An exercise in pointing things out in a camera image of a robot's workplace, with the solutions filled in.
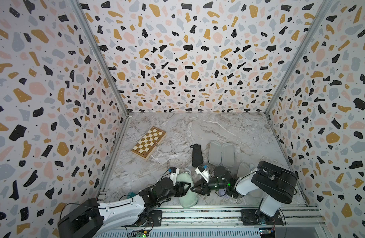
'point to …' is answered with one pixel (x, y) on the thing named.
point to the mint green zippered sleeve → (189, 200)
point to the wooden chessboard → (149, 142)
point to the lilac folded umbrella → (222, 193)
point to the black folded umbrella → (197, 157)
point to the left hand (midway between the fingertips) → (191, 186)
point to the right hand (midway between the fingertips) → (193, 189)
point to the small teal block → (131, 194)
